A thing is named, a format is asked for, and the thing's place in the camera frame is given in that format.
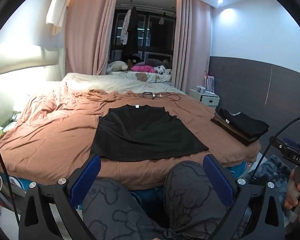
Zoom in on grey patterned pants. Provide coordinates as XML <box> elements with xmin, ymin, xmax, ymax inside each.
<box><xmin>82</xmin><ymin>160</ymin><xmax>243</xmax><ymax>240</ymax></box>

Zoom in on black t-shirt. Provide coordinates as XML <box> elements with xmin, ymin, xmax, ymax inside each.
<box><xmin>89</xmin><ymin>104</ymin><xmax>209</xmax><ymax>162</ymax></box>

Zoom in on blue grey fluffy rug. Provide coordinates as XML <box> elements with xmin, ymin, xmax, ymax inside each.
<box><xmin>250</xmin><ymin>154</ymin><xmax>294</xmax><ymax>207</ymax></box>

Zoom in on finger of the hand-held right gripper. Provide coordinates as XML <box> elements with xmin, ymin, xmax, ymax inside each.
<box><xmin>269</xmin><ymin>136</ymin><xmax>290</xmax><ymax>160</ymax></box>

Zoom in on dark bear plush toy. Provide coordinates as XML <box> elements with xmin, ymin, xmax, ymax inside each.
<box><xmin>122</xmin><ymin>54</ymin><xmax>141</xmax><ymax>68</ymax></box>

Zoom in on white hanging garment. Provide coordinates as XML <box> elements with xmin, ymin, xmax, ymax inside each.
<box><xmin>45</xmin><ymin>0</ymin><xmax>71</xmax><ymax>36</ymax></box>

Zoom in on grey plush toy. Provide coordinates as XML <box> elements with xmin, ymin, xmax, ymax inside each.
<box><xmin>145</xmin><ymin>58</ymin><xmax>169</xmax><ymax>68</ymax></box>

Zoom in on pink curtain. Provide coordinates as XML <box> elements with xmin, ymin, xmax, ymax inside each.
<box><xmin>174</xmin><ymin>0</ymin><xmax>212</xmax><ymax>97</ymax></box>
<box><xmin>65</xmin><ymin>0</ymin><xmax>119</xmax><ymax>76</ymax></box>

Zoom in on cream plush toy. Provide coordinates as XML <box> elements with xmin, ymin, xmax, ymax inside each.
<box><xmin>107</xmin><ymin>60</ymin><xmax>129</xmax><ymax>73</ymax></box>

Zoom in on cream bed sheet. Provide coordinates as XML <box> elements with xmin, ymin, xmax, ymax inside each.
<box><xmin>62</xmin><ymin>73</ymin><xmax>188</xmax><ymax>98</ymax></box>

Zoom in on pink cloth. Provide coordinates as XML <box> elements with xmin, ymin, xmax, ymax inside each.
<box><xmin>130</xmin><ymin>65</ymin><xmax>154</xmax><ymax>74</ymax></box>

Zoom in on floral hanging garment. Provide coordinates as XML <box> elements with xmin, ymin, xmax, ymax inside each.
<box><xmin>120</xmin><ymin>9</ymin><xmax>132</xmax><ymax>46</ymax></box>

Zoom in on white nightstand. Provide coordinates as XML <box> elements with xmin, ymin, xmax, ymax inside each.
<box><xmin>189</xmin><ymin>89</ymin><xmax>220</xmax><ymax>109</ymax></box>

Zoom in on black and white plush toy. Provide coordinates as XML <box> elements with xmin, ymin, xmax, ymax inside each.
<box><xmin>155</xmin><ymin>65</ymin><xmax>172</xmax><ymax>75</ymax></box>

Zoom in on stack of folded clothes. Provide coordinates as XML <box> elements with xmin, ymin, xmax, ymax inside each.
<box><xmin>210</xmin><ymin>108</ymin><xmax>270</xmax><ymax>147</ymax></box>

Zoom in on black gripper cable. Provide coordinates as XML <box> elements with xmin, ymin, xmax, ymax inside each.
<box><xmin>249</xmin><ymin>116</ymin><xmax>300</xmax><ymax>183</ymax></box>

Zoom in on thin black cable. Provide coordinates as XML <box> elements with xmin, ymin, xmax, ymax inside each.
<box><xmin>137</xmin><ymin>91</ymin><xmax>181</xmax><ymax>101</ymax></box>

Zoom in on brown blanket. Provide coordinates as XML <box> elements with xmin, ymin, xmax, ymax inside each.
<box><xmin>0</xmin><ymin>90</ymin><xmax>262</xmax><ymax>191</ymax></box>

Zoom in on black hanging garment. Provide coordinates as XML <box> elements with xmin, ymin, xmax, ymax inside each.
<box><xmin>127</xmin><ymin>6</ymin><xmax>138</xmax><ymax>56</ymax></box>

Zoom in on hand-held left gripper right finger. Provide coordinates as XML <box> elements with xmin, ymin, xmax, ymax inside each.
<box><xmin>203</xmin><ymin>154</ymin><xmax>285</xmax><ymax>240</ymax></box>

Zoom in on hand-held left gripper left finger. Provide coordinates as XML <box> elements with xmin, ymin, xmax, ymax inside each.
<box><xmin>19</xmin><ymin>154</ymin><xmax>102</xmax><ymax>240</ymax></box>

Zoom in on blue printed bed sheet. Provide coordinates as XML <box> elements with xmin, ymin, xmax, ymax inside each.
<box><xmin>7</xmin><ymin>161</ymin><xmax>255</xmax><ymax>205</ymax></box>

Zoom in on white wire rack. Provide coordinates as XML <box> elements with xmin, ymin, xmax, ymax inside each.
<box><xmin>202</xmin><ymin>71</ymin><xmax>219</xmax><ymax>97</ymax></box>

